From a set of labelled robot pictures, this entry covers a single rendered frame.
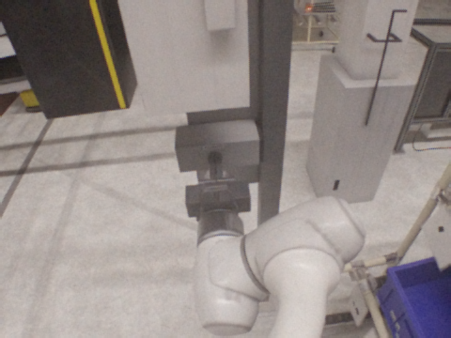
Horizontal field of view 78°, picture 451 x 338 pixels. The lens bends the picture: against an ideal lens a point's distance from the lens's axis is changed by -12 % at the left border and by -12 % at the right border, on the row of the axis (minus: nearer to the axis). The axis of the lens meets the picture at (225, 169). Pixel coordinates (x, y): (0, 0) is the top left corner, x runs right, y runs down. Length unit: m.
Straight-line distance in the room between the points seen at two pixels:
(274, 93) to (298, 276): 0.44
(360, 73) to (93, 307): 1.90
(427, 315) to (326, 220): 0.71
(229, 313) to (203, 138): 0.41
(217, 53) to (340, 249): 0.34
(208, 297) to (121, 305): 1.42
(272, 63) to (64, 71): 0.40
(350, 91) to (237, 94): 1.11
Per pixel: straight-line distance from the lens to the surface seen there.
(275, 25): 0.65
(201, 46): 0.50
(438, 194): 0.92
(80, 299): 2.00
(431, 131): 2.91
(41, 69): 0.59
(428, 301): 1.10
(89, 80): 0.57
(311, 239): 0.41
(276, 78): 0.69
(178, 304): 1.79
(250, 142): 0.72
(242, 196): 0.61
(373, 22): 1.58
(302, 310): 0.37
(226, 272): 0.48
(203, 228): 0.56
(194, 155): 0.73
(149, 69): 0.52
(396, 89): 1.72
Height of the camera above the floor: 1.63
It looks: 44 degrees down
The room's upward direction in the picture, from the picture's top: 5 degrees counter-clockwise
